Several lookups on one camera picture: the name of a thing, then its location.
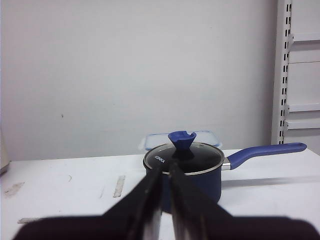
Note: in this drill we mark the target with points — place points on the glass pot lid blue knob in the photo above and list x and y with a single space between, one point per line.
191 157

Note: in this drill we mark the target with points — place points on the dark blue saucepan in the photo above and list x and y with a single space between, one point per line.
210 182

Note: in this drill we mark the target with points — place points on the clear plastic food container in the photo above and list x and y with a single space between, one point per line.
155 139

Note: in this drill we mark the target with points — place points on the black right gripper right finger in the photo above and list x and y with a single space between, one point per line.
195 216

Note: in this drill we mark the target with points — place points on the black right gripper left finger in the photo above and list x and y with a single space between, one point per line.
138 215

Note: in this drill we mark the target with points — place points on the white slotted shelf rack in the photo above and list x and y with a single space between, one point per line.
296 91

